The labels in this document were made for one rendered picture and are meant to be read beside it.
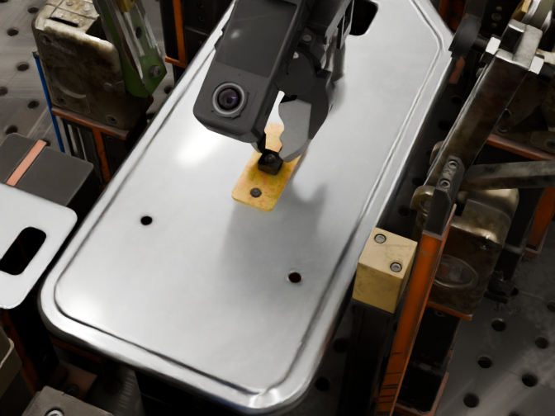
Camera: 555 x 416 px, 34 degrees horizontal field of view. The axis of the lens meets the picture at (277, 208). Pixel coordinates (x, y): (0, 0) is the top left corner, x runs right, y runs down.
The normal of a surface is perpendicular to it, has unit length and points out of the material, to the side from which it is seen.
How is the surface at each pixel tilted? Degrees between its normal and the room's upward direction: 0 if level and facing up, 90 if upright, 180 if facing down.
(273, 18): 28
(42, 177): 0
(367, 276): 90
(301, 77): 89
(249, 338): 0
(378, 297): 90
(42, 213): 0
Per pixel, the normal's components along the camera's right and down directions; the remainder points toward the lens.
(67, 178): 0.02, -0.57
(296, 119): -0.40, 0.74
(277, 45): -0.21, -0.18
